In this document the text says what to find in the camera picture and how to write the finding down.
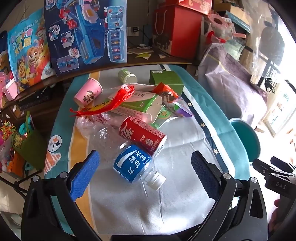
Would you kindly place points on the black electronic device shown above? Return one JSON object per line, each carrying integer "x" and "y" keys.
{"x": 34, "y": 99}

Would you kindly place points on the white wall socket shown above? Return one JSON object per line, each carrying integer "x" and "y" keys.
{"x": 133, "y": 31}

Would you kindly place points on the red snack wrapper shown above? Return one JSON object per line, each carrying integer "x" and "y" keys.
{"x": 115, "y": 98}
{"x": 165, "y": 90}

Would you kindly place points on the pink paper cup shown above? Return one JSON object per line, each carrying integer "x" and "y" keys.
{"x": 87, "y": 91}

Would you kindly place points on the pink plastic bag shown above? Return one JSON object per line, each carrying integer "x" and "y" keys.
{"x": 219, "y": 25}

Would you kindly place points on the dark round object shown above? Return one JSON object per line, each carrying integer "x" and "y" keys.
{"x": 272, "y": 44}

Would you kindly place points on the blue toy box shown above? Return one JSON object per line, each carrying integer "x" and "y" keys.
{"x": 85, "y": 34}

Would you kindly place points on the small green jelly cup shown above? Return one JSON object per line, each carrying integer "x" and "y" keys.
{"x": 164, "y": 114}

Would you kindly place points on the colourful plastic toy pile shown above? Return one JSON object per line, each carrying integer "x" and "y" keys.
{"x": 8, "y": 132}

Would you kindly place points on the teal trash bin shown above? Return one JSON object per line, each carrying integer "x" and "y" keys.
{"x": 245, "y": 139}

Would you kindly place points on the beige blue tangram triangle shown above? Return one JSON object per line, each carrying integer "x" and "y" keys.
{"x": 162, "y": 56}

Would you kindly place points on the green cardboard box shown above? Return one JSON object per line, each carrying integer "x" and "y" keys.
{"x": 166, "y": 80}

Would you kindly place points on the pink box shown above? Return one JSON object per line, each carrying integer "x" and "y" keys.
{"x": 10, "y": 90}

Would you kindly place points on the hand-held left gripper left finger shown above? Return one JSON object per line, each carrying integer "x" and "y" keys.
{"x": 85, "y": 171}

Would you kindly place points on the teal white striped tablecloth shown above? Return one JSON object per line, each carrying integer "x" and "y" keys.
{"x": 180, "y": 143}

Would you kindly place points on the purple cloth cover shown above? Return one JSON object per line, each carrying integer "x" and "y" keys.
{"x": 231, "y": 83}

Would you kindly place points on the white green medicine carton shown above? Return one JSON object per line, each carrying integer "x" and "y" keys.
{"x": 141, "y": 106}

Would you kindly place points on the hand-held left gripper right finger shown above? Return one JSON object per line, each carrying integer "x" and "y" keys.
{"x": 205, "y": 178}

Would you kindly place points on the red drink can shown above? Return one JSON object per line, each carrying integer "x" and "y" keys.
{"x": 142, "y": 135}

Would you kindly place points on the red yellow printed box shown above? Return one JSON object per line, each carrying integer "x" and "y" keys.
{"x": 194, "y": 5}

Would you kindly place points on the green felt bag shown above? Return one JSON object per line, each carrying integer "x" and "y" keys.
{"x": 30, "y": 146}

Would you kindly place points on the white paper sheet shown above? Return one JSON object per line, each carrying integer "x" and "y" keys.
{"x": 144, "y": 87}

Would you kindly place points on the clear blue-label water bottle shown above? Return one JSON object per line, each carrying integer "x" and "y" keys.
{"x": 131, "y": 164}

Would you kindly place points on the blue cartoon bag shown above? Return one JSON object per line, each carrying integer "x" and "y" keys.
{"x": 27, "y": 51}

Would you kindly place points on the green tangram triangle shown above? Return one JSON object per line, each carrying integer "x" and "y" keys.
{"x": 144, "y": 55}

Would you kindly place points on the wooden tangram tray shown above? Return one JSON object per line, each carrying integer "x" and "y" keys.
{"x": 138, "y": 49}

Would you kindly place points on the person's right hand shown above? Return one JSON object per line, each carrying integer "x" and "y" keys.
{"x": 277, "y": 215}

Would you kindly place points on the clear plastic bag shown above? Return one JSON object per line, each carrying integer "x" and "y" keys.
{"x": 86, "y": 122}

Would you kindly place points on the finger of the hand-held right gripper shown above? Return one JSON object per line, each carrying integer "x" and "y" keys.
{"x": 261, "y": 168}
{"x": 282, "y": 164}

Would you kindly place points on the red gift box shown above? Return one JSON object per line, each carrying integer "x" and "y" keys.
{"x": 178, "y": 30}

